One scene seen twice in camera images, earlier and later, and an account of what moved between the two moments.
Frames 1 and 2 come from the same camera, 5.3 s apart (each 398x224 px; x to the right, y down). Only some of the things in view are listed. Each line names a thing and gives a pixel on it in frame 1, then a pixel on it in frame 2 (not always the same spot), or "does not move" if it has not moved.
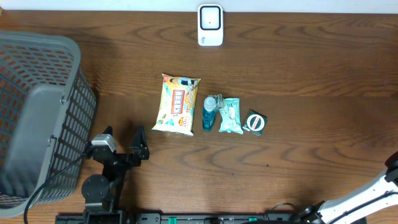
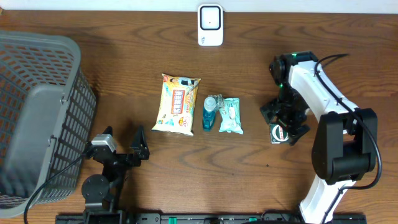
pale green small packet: [231, 116] does not move
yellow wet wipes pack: [177, 105] does not move
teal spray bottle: [212, 104] does not move
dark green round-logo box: [255, 123] → [278, 134]
